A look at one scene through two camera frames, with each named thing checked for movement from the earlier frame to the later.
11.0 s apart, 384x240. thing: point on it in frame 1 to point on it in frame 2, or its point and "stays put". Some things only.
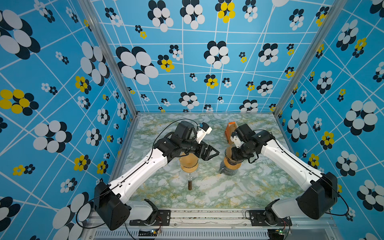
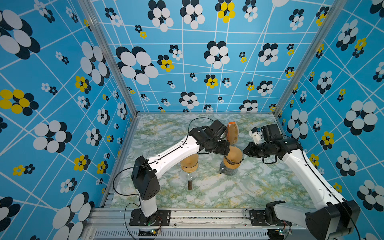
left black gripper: x=206 y=156 to x=225 y=148
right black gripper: x=235 y=156 to x=250 y=146
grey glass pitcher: x=224 y=169 stays put
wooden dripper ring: x=231 y=166 stays put
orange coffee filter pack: x=231 y=126 stays put
